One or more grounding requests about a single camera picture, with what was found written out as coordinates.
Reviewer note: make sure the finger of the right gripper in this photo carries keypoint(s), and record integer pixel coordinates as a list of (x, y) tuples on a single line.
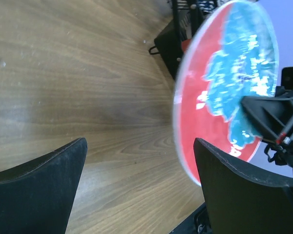
[(268, 116)]

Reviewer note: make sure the red teal floral plate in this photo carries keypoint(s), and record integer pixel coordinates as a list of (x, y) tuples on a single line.
[(232, 55)]

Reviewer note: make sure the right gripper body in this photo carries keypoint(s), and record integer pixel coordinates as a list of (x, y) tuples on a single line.
[(280, 151)]

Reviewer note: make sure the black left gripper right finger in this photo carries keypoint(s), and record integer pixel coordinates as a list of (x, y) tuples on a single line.
[(242, 198)]

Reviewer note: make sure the orange mug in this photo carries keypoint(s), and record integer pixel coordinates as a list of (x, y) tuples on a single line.
[(185, 44)]

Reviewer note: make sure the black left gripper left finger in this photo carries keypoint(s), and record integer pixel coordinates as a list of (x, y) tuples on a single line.
[(36, 197)]

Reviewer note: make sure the black wire dish rack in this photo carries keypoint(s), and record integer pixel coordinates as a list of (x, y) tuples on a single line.
[(188, 15)]

